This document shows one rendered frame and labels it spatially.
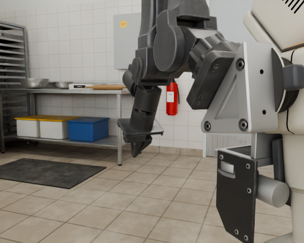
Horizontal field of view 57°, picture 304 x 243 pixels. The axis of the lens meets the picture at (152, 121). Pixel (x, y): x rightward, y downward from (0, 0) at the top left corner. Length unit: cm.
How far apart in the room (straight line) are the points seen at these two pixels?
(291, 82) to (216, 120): 10
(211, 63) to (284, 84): 9
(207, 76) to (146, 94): 27
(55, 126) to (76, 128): 33
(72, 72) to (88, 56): 35
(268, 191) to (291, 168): 6
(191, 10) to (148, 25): 13
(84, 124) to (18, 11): 234
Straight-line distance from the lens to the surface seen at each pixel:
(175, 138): 382
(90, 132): 358
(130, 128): 67
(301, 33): 49
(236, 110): 38
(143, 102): 62
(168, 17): 48
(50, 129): 393
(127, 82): 68
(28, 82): 413
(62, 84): 402
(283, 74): 38
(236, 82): 38
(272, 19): 53
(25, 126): 420
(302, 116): 44
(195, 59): 43
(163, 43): 48
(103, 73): 416
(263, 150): 56
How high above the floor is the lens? 95
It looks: 8 degrees down
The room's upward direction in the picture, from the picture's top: straight up
